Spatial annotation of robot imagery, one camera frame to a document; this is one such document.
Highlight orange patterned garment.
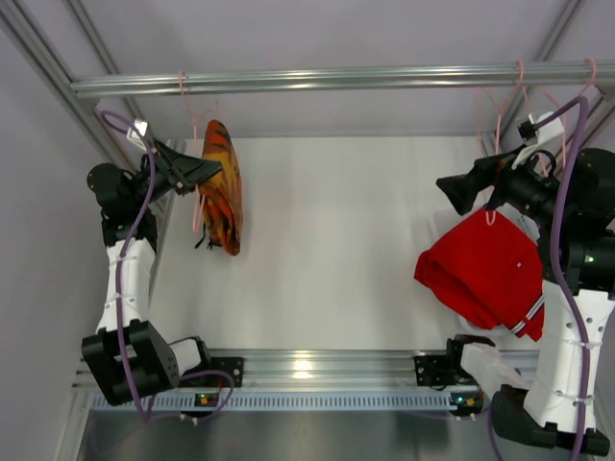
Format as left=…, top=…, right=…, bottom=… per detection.
left=199, top=119, right=244, bottom=256

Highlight pink hanger with orange garment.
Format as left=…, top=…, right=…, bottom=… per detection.
left=179, top=70, right=219, bottom=233

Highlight pink hanger of blue garment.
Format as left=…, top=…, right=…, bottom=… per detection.
left=532, top=57, right=598, bottom=177

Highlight red trousers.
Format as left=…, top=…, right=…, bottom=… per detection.
left=414, top=209, right=545, bottom=342

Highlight pink hanger of red trousers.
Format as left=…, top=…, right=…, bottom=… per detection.
left=473, top=60, right=529, bottom=226

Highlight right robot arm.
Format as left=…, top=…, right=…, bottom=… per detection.
left=436, top=148, right=614, bottom=459

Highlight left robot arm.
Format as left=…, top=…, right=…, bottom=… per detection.
left=82, top=140, right=222, bottom=406

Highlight white plastic basket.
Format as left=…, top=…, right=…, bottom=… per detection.
left=429, top=205, right=539, bottom=339

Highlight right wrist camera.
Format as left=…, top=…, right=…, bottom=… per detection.
left=511, top=111, right=565, bottom=170

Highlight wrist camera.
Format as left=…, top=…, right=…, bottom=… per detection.
left=126, top=119, right=149, bottom=153
left=511, top=111, right=565, bottom=170

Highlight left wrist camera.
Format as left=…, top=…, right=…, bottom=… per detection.
left=126, top=119, right=149, bottom=153

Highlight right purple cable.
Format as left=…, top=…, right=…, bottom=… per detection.
left=487, top=95, right=600, bottom=461

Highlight purple cable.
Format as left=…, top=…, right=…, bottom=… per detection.
left=487, top=95, right=600, bottom=461
left=98, top=110, right=235, bottom=425

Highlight right aluminium frame post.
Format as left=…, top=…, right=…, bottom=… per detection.
left=482, top=1, right=614, bottom=153

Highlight aluminium frame post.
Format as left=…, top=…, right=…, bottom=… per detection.
left=482, top=1, right=614, bottom=153
left=1, top=1, right=136, bottom=171

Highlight aluminium hanging rail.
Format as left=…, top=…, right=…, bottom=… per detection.
left=71, top=61, right=614, bottom=99

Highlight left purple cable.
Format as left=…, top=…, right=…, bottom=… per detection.
left=98, top=110, right=235, bottom=425

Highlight left aluminium frame post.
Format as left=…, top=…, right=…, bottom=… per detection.
left=1, top=1, right=136, bottom=171

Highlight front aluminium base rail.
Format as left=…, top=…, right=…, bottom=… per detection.
left=71, top=348, right=597, bottom=390

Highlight slotted cable duct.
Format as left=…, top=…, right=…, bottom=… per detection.
left=88, top=392, right=460, bottom=413

